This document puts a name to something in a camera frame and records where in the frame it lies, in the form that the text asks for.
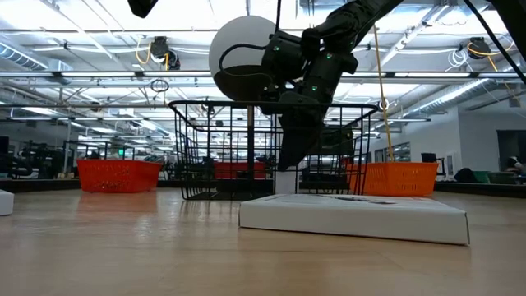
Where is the small white box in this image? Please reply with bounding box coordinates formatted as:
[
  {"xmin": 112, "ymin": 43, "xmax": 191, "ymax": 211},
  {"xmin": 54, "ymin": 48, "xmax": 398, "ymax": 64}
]
[{"xmin": 274, "ymin": 170, "xmax": 298, "ymax": 195}]

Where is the white charger block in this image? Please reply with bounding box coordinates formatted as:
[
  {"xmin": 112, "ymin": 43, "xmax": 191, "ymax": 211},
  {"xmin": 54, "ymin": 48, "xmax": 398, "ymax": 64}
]
[{"xmin": 0, "ymin": 188, "xmax": 16, "ymax": 217}]

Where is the person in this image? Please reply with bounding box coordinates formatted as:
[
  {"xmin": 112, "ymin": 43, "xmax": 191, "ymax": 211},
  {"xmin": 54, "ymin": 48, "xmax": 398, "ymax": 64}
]
[{"xmin": 504, "ymin": 155, "xmax": 526, "ymax": 177}]

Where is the black aluminium table frame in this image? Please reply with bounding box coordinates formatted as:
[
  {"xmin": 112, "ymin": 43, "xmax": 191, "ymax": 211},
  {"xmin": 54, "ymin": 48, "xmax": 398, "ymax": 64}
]
[{"xmin": 0, "ymin": 178, "xmax": 526, "ymax": 199}]

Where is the black ceiling cable reel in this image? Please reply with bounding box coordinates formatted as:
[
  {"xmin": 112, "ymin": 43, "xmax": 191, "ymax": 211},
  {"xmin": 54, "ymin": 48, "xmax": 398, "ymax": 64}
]
[
  {"xmin": 148, "ymin": 35, "xmax": 182, "ymax": 71},
  {"xmin": 467, "ymin": 36, "xmax": 493, "ymax": 61}
]

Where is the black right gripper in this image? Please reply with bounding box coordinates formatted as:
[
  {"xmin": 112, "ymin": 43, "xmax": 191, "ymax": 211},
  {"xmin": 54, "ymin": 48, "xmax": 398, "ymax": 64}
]
[{"xmin": 278, "ymin": 73, "xmax": 338, "ymax": 172}]

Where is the white sphere lamp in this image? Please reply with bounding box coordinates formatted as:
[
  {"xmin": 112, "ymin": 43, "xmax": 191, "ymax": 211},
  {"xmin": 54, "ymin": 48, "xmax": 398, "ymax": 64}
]
[{"xmin": 208, "ymin": 15, "xmax": 280, "ymax": 102}]

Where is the green bin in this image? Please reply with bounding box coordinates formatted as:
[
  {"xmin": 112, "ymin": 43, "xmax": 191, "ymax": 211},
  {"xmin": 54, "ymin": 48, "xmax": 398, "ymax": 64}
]
[{"xmin": 472, "ymin": 170, "xmax": 518, "ymax": 185}]

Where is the silver ventilation duct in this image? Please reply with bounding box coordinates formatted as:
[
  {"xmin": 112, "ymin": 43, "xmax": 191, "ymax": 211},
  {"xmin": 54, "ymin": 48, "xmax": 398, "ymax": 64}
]
[
  {"xmin": 0, "ymin": 42, "xmax": 50, "ymax": 72},
  {"xmin": 414, "ymin": 77, "xmax": 492, "ymax": 118}
]

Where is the white box green edge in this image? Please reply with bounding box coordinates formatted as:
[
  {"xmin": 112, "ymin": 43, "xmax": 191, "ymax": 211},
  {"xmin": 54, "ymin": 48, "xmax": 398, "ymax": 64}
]
[{"xmin": 237, "ymin": 192, "xmax": 471, "ymax": 247}]

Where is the black wire basket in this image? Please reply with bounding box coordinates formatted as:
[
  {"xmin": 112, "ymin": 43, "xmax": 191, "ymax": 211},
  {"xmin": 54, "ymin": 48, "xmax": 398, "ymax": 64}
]
[{"xmin": 168, "ymin": 99, "xmax": 380, "ymax": 201}]

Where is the thin black diagonal cable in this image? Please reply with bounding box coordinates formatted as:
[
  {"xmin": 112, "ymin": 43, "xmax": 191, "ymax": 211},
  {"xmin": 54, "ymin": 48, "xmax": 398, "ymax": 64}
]
[{"xmin": 463, "ymin": 0, "xmax": 526, "ymax": 86}]

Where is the black bag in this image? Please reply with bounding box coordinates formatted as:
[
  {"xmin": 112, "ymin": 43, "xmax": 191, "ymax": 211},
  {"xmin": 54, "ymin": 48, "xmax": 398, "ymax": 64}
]
[{"xmin": 453, "ymin": 167, "xmax": 480, "ymax": 184}]

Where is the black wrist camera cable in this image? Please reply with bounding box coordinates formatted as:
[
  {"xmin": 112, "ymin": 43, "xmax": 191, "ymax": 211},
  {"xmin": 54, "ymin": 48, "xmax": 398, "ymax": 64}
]
[{"xmin": 217, "ymin": 0, "xmax": 284, "ymax": 79}]

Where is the orange plastic basket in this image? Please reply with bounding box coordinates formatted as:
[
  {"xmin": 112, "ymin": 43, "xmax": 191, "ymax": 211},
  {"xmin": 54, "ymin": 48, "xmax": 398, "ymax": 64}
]
[{"xmin": 346, "ymin": 161, "xmax": 440, "ymax": 197}]

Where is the yellow hanging cord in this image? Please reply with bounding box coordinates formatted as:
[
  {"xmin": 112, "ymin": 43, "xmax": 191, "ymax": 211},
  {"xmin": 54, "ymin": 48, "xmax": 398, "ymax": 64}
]
[{"xmin": 372, "ymin": 24, "xmax": 395, "ymax": 163}]

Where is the dark lamp pole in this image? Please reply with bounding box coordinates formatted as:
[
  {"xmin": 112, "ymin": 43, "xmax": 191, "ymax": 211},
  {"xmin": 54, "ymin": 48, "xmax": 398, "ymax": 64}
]
[{"xmin": 247, "ymin": 104, "xmax": 256, "ymax": 180}]

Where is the black equipment rack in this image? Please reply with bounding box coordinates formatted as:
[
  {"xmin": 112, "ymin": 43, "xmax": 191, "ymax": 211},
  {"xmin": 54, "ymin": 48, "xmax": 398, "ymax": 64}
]
[{"xmin": 0, "ymin": 135, "xmax": 79, "ymax": 180}]

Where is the red plastic basket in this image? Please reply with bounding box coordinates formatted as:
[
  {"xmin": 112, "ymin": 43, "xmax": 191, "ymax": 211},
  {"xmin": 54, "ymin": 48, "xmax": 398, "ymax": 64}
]
[
  {"xmin": 213, "ymin": 161, "xmax": 268, "ymax": 180},
  {"xmin": 76, "ymin": 159, "xmax": 164, "ymax": 194}
]

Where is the hanging black cable loop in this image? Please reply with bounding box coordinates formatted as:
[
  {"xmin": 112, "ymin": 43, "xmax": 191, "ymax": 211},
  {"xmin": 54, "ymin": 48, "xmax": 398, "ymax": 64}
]
[{"xmin": 150, "ymin": 78, "xmax": 170, "ymax": 94}]

